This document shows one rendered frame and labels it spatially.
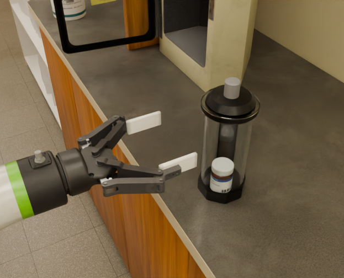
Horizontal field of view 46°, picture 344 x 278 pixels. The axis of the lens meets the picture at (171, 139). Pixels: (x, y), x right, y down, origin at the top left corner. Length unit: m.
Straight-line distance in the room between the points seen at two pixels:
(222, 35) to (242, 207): 0.47
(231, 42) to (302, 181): 0.42
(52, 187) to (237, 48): 0.70
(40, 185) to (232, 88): 0.36
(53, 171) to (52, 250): 1.39
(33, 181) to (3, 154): 1.95
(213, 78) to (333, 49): 0.42
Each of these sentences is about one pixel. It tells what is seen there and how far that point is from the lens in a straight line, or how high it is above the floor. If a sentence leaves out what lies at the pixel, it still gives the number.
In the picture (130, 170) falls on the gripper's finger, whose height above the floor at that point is 1.13.
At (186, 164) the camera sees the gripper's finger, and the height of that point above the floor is 1.12.
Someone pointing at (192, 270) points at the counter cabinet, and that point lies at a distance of 0.96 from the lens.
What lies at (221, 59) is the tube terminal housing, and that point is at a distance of 1.13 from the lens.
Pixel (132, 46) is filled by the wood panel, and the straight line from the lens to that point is 1.42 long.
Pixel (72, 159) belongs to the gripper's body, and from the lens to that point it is 0.65.
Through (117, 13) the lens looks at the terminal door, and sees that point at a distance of 1.30.
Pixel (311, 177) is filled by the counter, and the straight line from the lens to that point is 0.96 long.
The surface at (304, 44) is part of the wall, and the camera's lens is 1.47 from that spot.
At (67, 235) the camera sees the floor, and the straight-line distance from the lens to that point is 2.04.
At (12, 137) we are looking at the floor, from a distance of 2.70.
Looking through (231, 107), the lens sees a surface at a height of 1.18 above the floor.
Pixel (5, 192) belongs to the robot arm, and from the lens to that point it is 0.63.
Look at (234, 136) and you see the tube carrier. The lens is 0.74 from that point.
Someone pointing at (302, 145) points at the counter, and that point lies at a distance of 1.04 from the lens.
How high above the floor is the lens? 1.58
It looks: 39 degrees down
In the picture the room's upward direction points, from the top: straight up
